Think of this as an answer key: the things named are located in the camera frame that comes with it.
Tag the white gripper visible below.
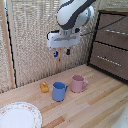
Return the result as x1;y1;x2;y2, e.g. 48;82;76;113
46;28;82;59

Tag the dark brown drawer cabinet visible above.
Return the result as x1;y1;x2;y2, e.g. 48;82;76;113
86;8;128;84

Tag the bamboo screen panel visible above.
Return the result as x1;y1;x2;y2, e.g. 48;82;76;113
61;0;101;73
6;0;63;88
0;0;14;94

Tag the pink mug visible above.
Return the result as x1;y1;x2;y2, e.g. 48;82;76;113
70;74;90;94

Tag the small yellow block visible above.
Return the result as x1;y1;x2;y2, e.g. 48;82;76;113
39;82;50;94

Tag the blue mug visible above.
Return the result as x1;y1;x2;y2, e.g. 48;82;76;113
51;81;69;102

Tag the white plate with patterned rim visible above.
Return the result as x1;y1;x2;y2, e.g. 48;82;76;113
0;101;43;128

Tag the grey white object at corner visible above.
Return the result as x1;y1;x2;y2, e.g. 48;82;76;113
110;105;128;128

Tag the wooden screen post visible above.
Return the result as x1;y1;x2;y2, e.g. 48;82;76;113
0;0;17;90
55;0;68;75

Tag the silver drawer handle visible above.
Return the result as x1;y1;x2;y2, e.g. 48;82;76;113
105;28;128;36
96;54;123;67

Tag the black cable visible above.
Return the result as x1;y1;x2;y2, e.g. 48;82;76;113
79;15;128;37

